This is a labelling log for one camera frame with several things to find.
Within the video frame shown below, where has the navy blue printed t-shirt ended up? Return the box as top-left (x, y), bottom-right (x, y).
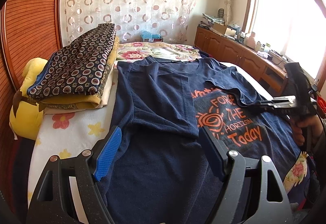
top-left (98, 55), bottom-right (310, 224)

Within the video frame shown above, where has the person's right forearm sleeve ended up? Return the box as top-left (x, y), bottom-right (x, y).
top-left (303, 116), bottom-right (325, 209)

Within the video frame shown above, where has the person's right hand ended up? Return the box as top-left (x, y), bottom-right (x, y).
top-left (290, 115), bottom-right (324, 148)

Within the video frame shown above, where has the wooden side cabinet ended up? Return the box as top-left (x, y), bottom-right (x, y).
top-left (195, 26), bottom-right (288, 96)

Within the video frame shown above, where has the white flower bed sheet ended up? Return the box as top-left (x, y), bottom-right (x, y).
top-left (27, 61), bottom-right (310, 224)

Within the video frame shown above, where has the yellow plush toy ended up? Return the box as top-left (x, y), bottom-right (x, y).
top-left (9, 57), bottom-right (47, 141)

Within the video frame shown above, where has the clutter on cabinet top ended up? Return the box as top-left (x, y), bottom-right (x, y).
top-left (195, 8), bottom-right (288, 70)

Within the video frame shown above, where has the yellow gold folded blanket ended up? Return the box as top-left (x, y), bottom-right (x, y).
top-left (37, 35), bottom-right (121, 110)

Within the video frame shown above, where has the white folded blanket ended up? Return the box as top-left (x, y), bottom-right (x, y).
top-left (44, 68), bottom-right (114, 115)

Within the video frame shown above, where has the dark circle-patterned folded blanket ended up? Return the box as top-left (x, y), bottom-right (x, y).
top-left (26, 23), bottom-right (119, 100)

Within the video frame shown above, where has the blue tissue pack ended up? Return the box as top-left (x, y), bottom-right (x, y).
top-left (140, 31), bottom-right (163, 43)

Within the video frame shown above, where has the floral quilt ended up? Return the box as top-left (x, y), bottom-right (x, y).
top-left (117, 42), bottom-right (202, 61)

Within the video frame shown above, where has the window with wooden frame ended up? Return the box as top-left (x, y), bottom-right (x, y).
top-left (243, 0), bottom-right (325, 82)

